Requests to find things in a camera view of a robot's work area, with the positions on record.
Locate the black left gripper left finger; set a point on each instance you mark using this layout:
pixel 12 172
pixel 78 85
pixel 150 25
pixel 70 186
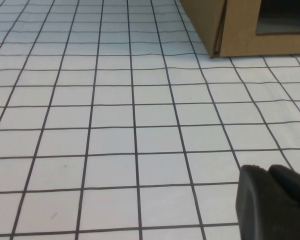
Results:
pixel 255 205

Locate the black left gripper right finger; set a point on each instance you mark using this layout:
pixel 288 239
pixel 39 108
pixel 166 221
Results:
pixel 293 186

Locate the brown windowed shoe box, small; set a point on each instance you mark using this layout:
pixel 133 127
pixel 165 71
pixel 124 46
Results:
pixel 240 30

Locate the white grid-pattern tablecloth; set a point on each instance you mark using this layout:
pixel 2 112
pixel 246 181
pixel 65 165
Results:
pixel 115 125

